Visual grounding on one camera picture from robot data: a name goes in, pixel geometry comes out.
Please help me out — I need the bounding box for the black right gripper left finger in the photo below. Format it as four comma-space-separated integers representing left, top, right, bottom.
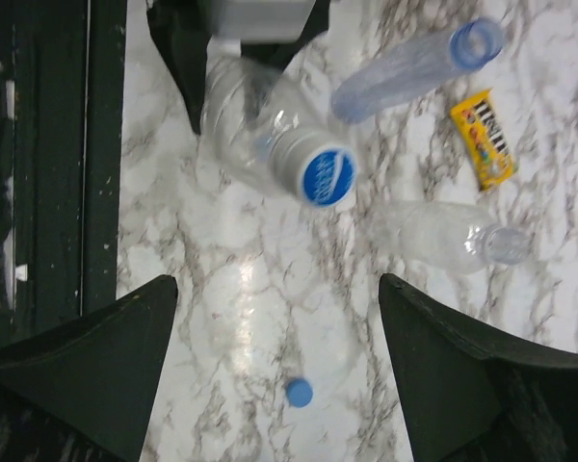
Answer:
0, 275, 178, 461

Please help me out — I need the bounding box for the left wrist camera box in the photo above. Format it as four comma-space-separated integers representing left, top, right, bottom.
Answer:
198, 1, 316, 56

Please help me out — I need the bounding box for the large clear plastic bottle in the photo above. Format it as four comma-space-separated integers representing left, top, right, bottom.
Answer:
200, 55, 346, 205

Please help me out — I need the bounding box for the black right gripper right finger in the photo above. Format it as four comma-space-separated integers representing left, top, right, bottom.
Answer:
379, 274, 578, 461

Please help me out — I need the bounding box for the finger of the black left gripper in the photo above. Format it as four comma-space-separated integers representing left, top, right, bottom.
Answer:
250, 0, 330, 120
146, 0, 211, 135

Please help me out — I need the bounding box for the plain blue bottle cap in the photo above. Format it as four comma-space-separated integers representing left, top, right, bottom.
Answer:
285, 377, 314, 408

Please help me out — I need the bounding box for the blue tinted plastic bottle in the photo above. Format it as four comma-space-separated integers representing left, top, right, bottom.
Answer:
330, 17, 505, 124

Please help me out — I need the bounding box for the small clear plastic bottle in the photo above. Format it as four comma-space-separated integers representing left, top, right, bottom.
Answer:
371, 201, 530, 274

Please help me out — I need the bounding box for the white cap blue label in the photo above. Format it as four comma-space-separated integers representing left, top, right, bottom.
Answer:
270, 127, 358, 208

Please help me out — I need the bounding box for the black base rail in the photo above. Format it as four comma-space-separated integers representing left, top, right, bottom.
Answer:
0, 1, 127, 347

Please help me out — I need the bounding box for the yellow m&m candy packet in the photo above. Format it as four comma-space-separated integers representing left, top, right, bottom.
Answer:
450, 89, 518, 191

